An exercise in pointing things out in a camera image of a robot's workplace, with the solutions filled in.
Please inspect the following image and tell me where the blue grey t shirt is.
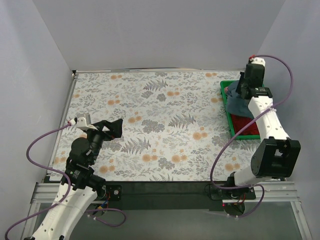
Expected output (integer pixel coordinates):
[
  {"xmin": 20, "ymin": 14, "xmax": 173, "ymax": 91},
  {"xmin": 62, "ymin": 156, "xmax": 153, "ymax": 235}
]
[{"xmin": 225, "ymin": 80, "xmax": 254, "ymax": 119}]

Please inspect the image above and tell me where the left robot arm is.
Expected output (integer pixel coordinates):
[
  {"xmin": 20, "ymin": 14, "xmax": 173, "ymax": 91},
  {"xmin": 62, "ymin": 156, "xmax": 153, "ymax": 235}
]
[{"xmin": 29, "ymin": 113, "xmax": 123, "ymax": 240}]

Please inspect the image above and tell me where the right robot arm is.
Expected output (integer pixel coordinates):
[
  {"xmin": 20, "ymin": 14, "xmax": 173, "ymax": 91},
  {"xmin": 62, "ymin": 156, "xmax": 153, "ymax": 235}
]
[{"xmin": 224, "ymin": 57, "xmax": 301, "ymax": 190}]

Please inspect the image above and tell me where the green plastic bin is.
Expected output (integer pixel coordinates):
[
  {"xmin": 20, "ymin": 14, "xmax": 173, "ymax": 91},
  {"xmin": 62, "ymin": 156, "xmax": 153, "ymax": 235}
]
[{"xmin": 220, "ymin": 80, "xmax": 260, "ymax": 140}]

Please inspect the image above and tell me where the red t shirt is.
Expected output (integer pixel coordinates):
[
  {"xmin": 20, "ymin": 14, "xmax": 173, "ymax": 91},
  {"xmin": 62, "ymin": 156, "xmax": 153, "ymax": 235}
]
[{"xmin": 230, "ymin": 114, "xmax": 260, "ymax": 136}]

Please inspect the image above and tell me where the floral table mat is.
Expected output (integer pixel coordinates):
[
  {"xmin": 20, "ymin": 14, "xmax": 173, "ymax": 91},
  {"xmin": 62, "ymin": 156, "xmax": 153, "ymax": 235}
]
[{"xmin": 66, "ymin": 71, "xmax": 260, "ymax": 181}]

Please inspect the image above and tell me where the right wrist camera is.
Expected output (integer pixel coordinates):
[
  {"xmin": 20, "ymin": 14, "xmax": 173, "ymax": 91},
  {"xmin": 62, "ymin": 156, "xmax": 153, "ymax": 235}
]
[{"xmin": 248, "ymin": 55, "xmax": 266, "ymax": 67}]

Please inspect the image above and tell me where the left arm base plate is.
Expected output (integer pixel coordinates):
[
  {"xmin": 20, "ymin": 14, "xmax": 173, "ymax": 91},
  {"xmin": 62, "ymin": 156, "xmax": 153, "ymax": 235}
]
[{"xmin": 95, "ymin": 184, "xmax": 122, "ymax": 202}]

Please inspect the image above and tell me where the aluminium frame rail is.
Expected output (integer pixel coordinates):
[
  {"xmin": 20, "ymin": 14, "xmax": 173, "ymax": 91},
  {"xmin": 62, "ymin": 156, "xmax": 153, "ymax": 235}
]
[{"xmin": 21, "ymin": 181, "xmax": 312, "ymax": 240}]

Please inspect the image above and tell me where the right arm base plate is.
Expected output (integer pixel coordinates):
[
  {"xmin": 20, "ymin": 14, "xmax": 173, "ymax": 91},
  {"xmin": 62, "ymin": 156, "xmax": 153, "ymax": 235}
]
[{"xmin": 204, "ymin": 184, "xmax": 256, "ymax": 200}]

